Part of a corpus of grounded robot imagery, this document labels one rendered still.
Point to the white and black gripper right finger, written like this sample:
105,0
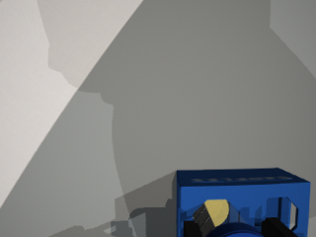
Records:
273,227

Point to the grey flat mat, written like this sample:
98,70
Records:
185,85

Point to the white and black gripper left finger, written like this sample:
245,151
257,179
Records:
191,229

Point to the blue tube rack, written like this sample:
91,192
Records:
247,190

